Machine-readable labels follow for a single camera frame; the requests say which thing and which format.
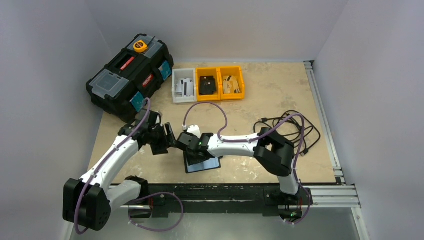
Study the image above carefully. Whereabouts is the black leather card holder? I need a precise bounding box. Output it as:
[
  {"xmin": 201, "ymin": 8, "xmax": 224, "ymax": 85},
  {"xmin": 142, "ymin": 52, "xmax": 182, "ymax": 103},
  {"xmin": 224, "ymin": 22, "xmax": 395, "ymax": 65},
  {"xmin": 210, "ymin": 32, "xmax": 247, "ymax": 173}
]
[{"xmin": 183, "ymin": 153, "xmax": 222, "ymax": 174}]

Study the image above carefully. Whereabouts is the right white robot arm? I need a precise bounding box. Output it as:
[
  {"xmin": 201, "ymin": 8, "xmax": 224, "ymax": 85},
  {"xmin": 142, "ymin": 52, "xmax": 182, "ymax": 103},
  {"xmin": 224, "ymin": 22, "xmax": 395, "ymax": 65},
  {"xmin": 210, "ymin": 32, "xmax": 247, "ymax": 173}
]
[{"xmin": 173, "ymin": 127, "xmax": 301, "ymax": 204}]

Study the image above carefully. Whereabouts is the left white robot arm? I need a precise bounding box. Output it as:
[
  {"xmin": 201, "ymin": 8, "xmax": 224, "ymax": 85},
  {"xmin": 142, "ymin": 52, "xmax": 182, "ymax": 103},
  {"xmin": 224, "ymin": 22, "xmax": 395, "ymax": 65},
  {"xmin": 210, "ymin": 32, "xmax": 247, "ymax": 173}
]
[{"xmin": 62, "ymin": 110, "xmax": 175, "ymax": 231}]

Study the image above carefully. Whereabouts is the silver credit cards stack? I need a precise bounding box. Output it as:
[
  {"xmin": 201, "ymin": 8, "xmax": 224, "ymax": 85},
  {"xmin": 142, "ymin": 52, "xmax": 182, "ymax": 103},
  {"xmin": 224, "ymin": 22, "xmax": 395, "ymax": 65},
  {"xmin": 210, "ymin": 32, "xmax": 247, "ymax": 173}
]
[{"xmin": 175, "ymin": 78, "xmax": 191, "ymax": 97}]

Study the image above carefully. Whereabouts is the gold credit cards stack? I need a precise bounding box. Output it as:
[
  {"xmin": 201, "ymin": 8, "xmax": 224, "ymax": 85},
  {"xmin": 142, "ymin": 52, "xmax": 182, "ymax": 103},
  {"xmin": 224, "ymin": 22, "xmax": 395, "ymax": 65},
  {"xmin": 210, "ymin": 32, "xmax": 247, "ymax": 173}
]
[{"xmin": 222, "ymin": 75, "xmax": 241, "ymax": 94}]

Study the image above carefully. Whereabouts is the white plastic bin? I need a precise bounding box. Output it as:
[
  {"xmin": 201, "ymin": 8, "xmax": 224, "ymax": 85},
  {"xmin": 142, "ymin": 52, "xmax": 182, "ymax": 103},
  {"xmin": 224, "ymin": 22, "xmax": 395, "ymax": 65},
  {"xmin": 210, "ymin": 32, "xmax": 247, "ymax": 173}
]
[{"xmin": 171, "ymin": 68, "xmax": 197, "ymax": 104}]

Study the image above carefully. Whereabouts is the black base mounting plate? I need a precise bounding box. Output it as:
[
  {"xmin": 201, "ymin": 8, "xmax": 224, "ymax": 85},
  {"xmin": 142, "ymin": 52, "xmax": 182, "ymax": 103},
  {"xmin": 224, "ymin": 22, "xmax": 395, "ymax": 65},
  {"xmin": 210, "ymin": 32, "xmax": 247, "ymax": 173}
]
[{"xmin": 123, "ymin": 183, "xmax": 314, "ymax": 220}]

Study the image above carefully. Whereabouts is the black plastic toolbox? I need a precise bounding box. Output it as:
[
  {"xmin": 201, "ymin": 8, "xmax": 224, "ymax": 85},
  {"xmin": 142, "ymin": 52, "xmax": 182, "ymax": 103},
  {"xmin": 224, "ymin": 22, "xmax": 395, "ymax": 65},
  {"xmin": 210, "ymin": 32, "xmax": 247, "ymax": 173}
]
[{"xmin": 85, "ymin": 33, "xmax": 174, "ymax": 123}]

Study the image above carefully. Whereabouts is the middle yellow plastic bin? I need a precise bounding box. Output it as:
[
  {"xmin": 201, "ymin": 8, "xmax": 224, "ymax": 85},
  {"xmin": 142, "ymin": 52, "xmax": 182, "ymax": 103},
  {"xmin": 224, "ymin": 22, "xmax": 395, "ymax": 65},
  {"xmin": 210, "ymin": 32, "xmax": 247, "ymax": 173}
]
[{"xmin": 195, "ymin": 67, "xmax": 222, "ymax": 102}]

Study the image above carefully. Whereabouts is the yellow plastic bin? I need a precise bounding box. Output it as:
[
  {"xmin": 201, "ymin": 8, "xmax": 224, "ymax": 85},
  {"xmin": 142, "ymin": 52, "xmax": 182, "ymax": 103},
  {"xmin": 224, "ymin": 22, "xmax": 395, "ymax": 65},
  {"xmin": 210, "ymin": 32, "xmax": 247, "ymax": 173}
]
[
  {"xmin": 218, "ymin": 66, "xmax": 246, "ymax": 101},
  {"xmin": 195, "ymin": 67, "xmax": 222, "ymax": 102}
]

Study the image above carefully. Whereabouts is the right yellow plastic bin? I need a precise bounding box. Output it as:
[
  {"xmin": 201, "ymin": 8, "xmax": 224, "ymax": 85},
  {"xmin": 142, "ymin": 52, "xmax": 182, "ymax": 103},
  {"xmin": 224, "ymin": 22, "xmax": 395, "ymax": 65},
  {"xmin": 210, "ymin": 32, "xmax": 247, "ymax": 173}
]
[{"xmin": 218, "ymin": 66, "xmax": 246, "ymax": 101}]

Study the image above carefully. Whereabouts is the yellow tape measure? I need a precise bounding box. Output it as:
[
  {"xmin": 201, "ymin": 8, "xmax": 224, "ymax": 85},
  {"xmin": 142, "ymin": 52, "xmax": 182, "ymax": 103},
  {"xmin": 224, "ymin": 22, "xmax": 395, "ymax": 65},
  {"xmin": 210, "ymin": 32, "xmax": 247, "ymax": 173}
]
[{"xmin": 133, "ymin": 40, "xmax": 149, "ymax": 53}]

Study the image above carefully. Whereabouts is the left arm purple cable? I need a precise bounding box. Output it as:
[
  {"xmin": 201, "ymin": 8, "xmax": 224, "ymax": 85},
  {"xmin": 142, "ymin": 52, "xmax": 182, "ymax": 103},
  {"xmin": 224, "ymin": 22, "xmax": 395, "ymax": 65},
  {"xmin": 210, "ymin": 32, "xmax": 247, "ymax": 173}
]
[{"xmin": 73, "ymin": 97, "xmax": 152, "ymax": 236}]

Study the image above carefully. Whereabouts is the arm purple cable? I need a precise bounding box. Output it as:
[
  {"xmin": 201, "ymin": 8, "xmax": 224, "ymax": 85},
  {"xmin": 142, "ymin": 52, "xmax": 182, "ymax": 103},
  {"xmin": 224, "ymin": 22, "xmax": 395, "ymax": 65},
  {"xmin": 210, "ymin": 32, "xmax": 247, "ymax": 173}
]
[
  {"xmin": 73, "ymin": 97, "xmax": 152, "ymax": 236},
  {"xmin": 182, "ymin": 101, "xmax": 306, "ymax": 186}
]

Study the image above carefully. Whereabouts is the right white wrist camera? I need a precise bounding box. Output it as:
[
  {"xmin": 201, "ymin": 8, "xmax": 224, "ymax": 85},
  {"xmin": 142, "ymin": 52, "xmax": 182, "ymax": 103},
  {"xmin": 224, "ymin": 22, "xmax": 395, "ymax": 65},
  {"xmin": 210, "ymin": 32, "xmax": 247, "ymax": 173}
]
[{"xmin": 182, "ymin": 124, "xmax": 202, "ymax": 139}]

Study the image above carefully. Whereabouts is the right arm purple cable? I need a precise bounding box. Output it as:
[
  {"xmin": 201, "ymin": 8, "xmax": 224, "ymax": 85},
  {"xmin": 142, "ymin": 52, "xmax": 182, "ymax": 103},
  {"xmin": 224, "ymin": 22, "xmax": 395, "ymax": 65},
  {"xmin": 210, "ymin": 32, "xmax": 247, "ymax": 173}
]
[{"xmin": 182, "ymin": 101, "xmax": 306, "ymax": 186}]

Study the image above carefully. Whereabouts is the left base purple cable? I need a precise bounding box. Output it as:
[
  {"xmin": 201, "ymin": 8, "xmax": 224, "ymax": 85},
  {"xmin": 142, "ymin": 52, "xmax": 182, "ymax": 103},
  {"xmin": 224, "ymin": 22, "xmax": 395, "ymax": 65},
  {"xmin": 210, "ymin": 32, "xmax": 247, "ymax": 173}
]
[{"xmin": 127, "ymin": 192, "xmax": 184, "ymax": 233}]

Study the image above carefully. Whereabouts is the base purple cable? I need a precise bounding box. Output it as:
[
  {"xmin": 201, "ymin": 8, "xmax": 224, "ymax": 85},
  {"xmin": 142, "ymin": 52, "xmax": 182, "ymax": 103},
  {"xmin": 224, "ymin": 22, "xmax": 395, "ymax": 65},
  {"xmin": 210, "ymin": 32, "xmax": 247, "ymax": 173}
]
[
  {"xmin": 127, "ymin": 192, "xmax": 184, "ymax": 233},
  {"xmin": 282, "ymin": 185, "xmax": 317, "ymax": 226}
]

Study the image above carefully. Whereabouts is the black cable on table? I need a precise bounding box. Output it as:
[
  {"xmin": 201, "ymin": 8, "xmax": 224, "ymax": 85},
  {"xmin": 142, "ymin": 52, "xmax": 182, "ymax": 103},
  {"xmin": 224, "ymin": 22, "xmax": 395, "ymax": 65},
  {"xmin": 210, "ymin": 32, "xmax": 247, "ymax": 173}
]
[{"xmin": 253, "ymin": 110, "xmax": 322, "ymax": 158}]

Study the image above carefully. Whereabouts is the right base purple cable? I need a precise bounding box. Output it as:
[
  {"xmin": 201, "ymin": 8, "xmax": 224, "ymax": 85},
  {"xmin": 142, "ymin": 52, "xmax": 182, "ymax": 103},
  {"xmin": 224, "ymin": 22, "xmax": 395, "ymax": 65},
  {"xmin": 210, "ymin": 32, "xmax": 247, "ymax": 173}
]
[{"xmin": 282, "ymin": 185, "xmax": 317, "ymax": 226}]

